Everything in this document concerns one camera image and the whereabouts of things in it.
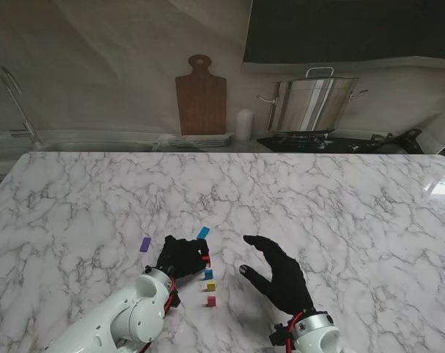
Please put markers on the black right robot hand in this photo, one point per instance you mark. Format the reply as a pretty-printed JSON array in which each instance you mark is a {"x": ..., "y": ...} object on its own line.
[{"x": 285, "y": 285}]

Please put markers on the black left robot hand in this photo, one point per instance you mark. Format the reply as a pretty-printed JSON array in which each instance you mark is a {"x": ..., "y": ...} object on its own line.
[{"x": 181, "y": 259}]

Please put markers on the red domino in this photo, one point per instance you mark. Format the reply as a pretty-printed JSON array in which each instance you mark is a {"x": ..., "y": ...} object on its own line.
[{"x": 207, "y": 261}]

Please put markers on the blue domino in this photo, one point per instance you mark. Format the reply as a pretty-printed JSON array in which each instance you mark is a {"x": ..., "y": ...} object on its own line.
[
  {"x": 203, "y": 232},
  {"x": 208, "y": 274}
]

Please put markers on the yellow domino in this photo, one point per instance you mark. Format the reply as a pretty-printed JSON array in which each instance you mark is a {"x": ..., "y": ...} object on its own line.
[{"x": 211, "y": 286}]

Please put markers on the pink domino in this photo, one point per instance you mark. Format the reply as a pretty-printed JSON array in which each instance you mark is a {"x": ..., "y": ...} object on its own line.
[{"x": 211, "y": 301}]

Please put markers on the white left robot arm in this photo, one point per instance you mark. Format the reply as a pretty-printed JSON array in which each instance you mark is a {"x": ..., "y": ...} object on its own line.
[{"x": 126, "y": 312}]

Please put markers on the purple domino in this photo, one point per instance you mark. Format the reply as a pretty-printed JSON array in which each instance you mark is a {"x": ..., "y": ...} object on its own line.
[{"x": 145, "y": 244}]

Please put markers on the stack of white plates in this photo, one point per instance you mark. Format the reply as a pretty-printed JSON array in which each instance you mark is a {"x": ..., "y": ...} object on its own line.
[{"x": 203, "y": 140}]

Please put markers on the steel kitchen sink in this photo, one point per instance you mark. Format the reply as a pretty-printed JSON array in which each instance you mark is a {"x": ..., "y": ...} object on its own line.
[{"x": 97, "y": 146}]

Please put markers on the black gas stove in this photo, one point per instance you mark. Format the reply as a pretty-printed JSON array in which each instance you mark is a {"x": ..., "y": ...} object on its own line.
[{"x": 306, "y": 144}]

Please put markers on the white cylindrical candle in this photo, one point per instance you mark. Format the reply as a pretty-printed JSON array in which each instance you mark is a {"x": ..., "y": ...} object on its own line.
[{"x": 244, "y": 125}]

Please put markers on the brown wooden cutting board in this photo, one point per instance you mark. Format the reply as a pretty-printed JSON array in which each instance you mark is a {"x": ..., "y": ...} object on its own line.
[{"x": 202, "y": 106}]

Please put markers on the large steel stock pot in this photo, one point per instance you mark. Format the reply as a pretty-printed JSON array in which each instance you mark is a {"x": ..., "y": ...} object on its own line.
[{"x": 310, "y": 104}]

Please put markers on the black frying pan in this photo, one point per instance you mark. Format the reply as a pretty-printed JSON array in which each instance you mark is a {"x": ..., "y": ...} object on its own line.
[{"x": 402, "y": 144}]

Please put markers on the chrome kitchen faucet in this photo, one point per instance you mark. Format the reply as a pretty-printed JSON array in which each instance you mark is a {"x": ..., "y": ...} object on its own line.
[{"x": 21, "y": 110}]

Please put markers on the dark range hood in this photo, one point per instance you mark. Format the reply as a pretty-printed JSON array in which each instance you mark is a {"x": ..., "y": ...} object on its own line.
[{"x": 354, "y": 29}]

